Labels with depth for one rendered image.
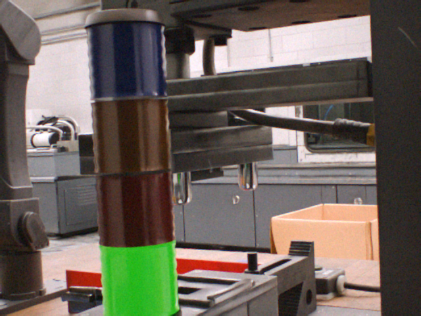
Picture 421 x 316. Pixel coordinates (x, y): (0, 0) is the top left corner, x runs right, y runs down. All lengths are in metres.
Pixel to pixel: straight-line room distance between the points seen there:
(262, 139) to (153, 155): 0.36
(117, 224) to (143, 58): 0.08
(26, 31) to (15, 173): 0.20
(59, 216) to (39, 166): 0.62
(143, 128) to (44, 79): 10.29
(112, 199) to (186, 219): 5.98
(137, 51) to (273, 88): 0.22
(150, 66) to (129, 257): 0.09
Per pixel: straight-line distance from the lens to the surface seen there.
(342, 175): 5.43
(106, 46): 0.31
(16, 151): 0.98
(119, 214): 0.31
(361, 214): 3.45
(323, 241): 2.94
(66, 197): 7.58
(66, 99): 10.22
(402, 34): 0.46
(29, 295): 1.00
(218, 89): 0.54
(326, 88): 0.50
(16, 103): 0.98
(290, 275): 0.80
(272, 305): 0.69
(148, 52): 0.31
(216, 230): 6.10
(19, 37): 0.97
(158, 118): 0.31
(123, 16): 0.31
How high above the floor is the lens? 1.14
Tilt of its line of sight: 3 degrees down
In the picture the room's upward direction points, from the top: 3 degrees counter-clockwise
